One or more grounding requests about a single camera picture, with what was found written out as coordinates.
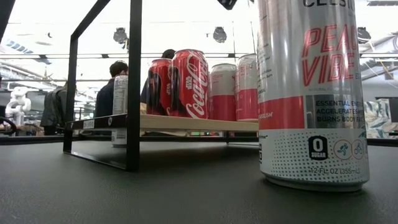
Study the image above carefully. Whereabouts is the black curved cable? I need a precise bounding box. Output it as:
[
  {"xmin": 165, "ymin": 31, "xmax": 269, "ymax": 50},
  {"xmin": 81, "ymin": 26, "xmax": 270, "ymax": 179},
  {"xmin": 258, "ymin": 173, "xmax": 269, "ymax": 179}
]
[{"xmin": 0, "ymin": 116, "xmax": 19, "ymax": 136}]

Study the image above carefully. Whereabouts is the wooden shelf with black frame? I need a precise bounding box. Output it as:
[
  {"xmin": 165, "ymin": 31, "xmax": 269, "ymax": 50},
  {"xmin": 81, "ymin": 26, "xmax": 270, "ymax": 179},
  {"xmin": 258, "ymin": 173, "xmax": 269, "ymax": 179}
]
[{"xmin": 63, "ymin": 0, "xmax": 259, "ymax": 172}]

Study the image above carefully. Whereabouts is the black round ceiling fixture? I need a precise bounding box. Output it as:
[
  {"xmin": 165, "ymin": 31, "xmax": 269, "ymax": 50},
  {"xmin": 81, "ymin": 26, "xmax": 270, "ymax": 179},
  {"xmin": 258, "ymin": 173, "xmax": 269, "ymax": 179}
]
[
  {"xmin": 113, "ymin": 27, "xmax": 129, "ymax": 45},
  {"xmin": 212, "ymin": 26, "xmax": 228, "ymax": 44},
  {"xmin": 356, "ymin": 27, "xmax": 371, "ymax": 44}
]

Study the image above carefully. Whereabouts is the leaf-patterned cloth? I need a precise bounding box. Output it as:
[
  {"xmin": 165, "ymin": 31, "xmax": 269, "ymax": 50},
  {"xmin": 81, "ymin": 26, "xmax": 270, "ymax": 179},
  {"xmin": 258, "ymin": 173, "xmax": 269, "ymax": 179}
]
[{"xmin": 363, "ymin": 98, "xmax": 392, "ymax": 139}]

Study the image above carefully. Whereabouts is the black aluminium rig frame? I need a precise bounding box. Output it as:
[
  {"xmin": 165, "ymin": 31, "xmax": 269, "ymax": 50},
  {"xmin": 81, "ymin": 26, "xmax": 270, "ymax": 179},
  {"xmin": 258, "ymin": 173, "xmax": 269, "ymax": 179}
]
[{"xmin": 0, "ymin": 135, "xmax": 398, "ymax": 147}]

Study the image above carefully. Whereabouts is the white Celsius energy can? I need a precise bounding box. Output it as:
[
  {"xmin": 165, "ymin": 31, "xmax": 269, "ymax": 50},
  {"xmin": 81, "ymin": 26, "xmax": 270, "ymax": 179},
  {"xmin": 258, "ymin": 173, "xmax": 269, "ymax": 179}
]
[
  {"xmin": 111, "ymin": 74, "xmax": 129, "ymax": 147},
  {"xmin": 256, "ymin": 0, "xmax": 371, "ymax": 192}
]

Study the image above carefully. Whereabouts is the red Coca-Cola can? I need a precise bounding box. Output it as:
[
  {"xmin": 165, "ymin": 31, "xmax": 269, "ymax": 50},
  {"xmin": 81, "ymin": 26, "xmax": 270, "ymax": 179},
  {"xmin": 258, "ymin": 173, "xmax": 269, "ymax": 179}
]
[
  {"xmin": 145, "ymin": 58, "xmax": 172, "ymax": 116},
  {"xmin": 170, "ymin": 49, "xmax": 210, "ymax": 119}
]

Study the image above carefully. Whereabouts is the white pink Spindrift can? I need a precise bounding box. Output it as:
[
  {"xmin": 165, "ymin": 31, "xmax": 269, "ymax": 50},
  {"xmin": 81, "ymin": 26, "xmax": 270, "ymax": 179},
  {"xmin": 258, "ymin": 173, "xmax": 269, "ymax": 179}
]
[
  {"xmin": 235, "ymin": 53, "xmax": 259, "ymax": 122},
  {"xmin": 208, "ymin": 63, "xmax": 237, "ymax": 121}
]

